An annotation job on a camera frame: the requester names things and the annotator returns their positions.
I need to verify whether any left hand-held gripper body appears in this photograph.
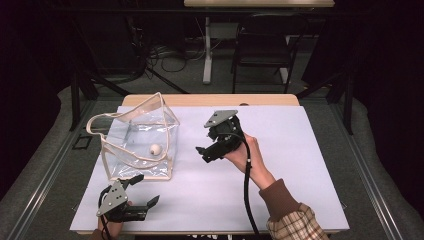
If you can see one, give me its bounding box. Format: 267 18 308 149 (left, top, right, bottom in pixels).
96 179 149 223

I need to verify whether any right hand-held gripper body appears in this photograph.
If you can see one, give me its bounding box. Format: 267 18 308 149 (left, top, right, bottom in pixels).
202 109 246 164

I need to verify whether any clear plastic tote bag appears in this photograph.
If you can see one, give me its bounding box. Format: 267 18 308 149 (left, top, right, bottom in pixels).
86 91 181 182

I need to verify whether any person's left hand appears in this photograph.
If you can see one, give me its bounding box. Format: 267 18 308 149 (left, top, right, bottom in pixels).
96 200 134 240

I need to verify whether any person's right hand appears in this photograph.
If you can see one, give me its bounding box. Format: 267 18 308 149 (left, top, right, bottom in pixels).
223 132 278 191

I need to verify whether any white table mat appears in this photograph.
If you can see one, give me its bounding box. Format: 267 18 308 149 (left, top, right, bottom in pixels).
69 105 350 233

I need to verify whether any desk with white legs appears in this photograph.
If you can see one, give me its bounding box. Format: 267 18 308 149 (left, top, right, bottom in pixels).
183 0 335 86

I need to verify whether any black chair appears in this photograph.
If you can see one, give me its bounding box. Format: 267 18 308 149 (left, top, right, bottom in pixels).
230 13 309 94

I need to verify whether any black metal stand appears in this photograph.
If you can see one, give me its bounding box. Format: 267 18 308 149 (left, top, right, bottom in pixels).
296 71 355 136
68 64 132 132

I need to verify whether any left hand-held gripper cable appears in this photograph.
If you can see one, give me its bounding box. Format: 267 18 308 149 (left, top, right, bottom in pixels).
97 185 114 240

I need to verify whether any hand-held gripper cable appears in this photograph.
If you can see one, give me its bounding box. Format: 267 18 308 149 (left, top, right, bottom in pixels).
97 185 114 240
216 132 262 240

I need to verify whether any right hand-held gripper cable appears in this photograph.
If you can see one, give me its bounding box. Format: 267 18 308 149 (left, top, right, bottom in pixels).
216 132 262 240

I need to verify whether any black square floor frame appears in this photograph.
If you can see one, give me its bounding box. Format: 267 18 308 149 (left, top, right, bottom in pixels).
72 134 93 151

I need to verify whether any aluminium floor rail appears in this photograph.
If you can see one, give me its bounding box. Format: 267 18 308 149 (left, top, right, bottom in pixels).
8 99 97 240
328 103 406 240

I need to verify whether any bundle of floor cables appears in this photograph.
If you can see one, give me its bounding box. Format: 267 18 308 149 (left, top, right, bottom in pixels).
146 41 208 74

